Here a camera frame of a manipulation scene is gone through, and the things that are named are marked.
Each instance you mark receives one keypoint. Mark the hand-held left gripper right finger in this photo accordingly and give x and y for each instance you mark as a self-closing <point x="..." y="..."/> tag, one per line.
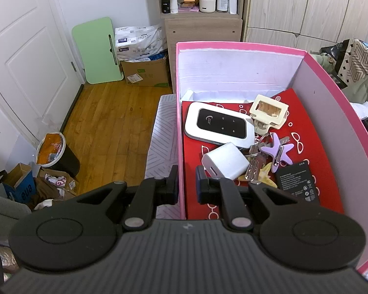
<point x="200" y="185"/>

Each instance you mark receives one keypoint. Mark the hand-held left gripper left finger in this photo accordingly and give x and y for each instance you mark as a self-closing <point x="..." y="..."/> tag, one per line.
<point x="174" y="185"/>

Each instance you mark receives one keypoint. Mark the white charger plug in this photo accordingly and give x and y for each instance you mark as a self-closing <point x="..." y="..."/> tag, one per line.
<point x="226" y="159"/>

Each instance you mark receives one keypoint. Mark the bunch of metal keys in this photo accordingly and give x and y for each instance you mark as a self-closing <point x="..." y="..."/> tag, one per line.
<point x="254" y="167"/>

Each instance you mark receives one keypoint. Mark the black battery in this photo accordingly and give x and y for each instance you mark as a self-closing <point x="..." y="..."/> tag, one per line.
<point x="297" y="183"/>

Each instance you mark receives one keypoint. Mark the pink cardboard box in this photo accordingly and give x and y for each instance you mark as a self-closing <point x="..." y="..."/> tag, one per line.
<point x="330" y="122"/>

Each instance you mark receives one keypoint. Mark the white striped bedsheet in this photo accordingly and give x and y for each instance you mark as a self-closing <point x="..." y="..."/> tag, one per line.
<point x="164" y="134"/>

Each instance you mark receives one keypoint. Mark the white portable wifi router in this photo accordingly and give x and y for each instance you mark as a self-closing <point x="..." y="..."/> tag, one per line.
<point x="196" y="128"/>

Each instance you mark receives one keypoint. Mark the beige plastic clip holder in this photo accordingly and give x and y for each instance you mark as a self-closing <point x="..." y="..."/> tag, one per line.
<point x="268" y="119"/>

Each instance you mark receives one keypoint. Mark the black trash bin orange bag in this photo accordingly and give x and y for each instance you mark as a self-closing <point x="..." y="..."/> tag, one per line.
<point x="67" y="162"/>

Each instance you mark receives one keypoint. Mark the brown cardboard box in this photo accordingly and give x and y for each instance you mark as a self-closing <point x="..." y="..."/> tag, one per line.
<point x="150" y="72"/>

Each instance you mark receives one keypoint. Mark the red cloth with glasses print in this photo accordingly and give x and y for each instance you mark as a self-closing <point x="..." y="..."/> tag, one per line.
<point x="320" y="154"/>

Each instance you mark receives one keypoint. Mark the flattened brown cardboard with trash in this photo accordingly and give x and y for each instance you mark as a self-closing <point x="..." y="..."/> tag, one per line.
<point x="46" y="188"/>

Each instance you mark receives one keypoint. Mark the white plastic tissue package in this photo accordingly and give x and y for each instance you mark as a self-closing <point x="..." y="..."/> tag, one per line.
<point x="139" y="41"/>

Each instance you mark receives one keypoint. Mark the blue cardboard box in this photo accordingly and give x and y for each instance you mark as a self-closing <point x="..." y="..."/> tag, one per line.
<point x="24" y="191"/>

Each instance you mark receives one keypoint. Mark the green folding table board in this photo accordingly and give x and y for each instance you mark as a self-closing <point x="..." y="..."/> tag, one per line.
<point x="95" y="52"/>

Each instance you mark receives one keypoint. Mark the wooden shelf cabinet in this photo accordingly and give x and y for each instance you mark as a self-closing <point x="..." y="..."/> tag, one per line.
<point x="202" y="29"/>

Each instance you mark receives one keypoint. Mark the grey sofa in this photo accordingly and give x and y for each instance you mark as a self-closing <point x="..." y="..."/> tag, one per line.
<point x="3" y="211"/>

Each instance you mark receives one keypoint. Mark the pink flat boxes stack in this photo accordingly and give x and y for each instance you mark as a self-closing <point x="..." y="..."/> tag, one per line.
<point x="188" y="7"/>

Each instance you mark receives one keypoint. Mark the black bottle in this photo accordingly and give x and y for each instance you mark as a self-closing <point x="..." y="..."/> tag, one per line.
<point x="165" y="5"/>

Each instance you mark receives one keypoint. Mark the white jar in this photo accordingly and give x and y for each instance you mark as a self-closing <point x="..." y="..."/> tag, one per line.
<point x="207" y="3"/>

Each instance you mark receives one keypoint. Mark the white labelled bottle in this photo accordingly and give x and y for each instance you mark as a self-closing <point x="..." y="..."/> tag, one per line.
<point x="222" y="1"/>

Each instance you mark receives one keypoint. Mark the white paper roll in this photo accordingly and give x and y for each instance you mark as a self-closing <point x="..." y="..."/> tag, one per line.
<point x="233" y="0"/>

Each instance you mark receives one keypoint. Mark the green clothing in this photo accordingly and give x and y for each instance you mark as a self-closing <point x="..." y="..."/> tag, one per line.
<point x="364" y="92"/>

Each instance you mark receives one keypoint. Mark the white door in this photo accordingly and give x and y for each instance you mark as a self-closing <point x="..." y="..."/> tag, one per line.
<point x="21" y="55"/>

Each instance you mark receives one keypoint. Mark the black white patterned bag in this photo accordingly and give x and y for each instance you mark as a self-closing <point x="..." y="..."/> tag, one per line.
<point x="360" y="61"/>

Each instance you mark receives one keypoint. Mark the light wood wardrobe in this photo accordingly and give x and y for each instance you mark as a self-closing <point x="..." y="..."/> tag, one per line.
<point x="303" y="3"/>

